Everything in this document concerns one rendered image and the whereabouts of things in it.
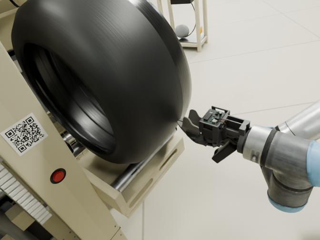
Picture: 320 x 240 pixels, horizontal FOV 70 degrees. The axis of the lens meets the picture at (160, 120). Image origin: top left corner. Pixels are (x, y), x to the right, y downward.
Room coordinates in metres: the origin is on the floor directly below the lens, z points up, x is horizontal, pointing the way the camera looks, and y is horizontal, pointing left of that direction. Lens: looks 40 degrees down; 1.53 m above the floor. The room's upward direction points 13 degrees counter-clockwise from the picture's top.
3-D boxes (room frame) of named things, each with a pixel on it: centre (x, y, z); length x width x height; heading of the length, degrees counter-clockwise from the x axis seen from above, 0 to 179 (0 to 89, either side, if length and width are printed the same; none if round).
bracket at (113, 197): (0.53, 0.31, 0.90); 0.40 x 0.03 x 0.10; 44
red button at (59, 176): (0.42, 0.31, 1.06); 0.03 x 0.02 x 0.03; 134
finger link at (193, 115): (0.50, -0.10, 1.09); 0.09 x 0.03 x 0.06; 44
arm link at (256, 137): (0.35, -0.21, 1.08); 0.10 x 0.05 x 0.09; 134
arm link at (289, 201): (0.30, -0.28, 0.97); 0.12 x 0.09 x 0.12; 172
